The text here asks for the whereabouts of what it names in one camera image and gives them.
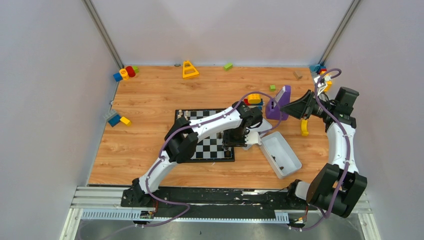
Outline yellow block left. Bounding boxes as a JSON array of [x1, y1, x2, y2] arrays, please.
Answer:
[[120, 116, 132, 127]]

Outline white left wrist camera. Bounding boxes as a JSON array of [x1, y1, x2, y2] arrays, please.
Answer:
[[244, 131, 262, 145]]

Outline green lego brick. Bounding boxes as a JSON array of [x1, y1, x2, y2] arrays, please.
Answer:
[[132, 66, 140, 74]]

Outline yellow triangle toy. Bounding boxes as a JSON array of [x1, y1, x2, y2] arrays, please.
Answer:
[[182, 60, 200, 80]]

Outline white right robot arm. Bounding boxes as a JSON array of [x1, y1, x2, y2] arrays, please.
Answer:
[[280, 87, 368, 218]]

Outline green block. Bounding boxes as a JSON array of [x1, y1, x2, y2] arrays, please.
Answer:
[[223, 62, 234, 71]]

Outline wooden brown block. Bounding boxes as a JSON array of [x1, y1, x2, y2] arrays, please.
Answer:
[[293, 71, 303, 80]]

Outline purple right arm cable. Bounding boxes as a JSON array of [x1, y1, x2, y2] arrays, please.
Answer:
[[288, 68, 352, 232]]

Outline black white chess board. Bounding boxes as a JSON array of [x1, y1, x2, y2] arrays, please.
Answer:
[[174, 108, 235, 163]]

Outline blue grey lego bricks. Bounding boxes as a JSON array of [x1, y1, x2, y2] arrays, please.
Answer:
[[103, 109, 121, 127]]

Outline white tin box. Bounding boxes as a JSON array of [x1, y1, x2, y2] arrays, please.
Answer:
[[259, 132, 302, 179]]

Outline purple toy stand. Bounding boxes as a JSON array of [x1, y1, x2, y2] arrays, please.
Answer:
[[265, 85, 292, 121]]

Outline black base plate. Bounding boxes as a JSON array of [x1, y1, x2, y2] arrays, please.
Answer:
[[120, 186, 320, 213]]

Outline blue cube block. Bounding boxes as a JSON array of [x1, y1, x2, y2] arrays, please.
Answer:
[[113, 72, 123, 82]]

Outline small green cube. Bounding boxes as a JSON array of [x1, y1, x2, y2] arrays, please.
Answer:
[[268, 84, 276, 92]]

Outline yellow lego brick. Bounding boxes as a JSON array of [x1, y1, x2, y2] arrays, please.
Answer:
[[318, 70, 332, 93]]

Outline red cylinder block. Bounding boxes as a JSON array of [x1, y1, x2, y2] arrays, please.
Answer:
[[125, 65, 136, 78]]

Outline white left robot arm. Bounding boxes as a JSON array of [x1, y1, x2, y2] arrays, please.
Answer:
[[122, 101, 263, 207]]

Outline toy car blue wheels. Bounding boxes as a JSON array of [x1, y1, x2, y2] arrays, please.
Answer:
[[243, 93, 264, 108]]

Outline yellow curved block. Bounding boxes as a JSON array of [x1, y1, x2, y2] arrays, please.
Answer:
[[300, 118, 309, 137]]

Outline yellow cylinder block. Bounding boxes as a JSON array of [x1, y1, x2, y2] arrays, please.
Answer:
[[119, 68, 130, 81]]

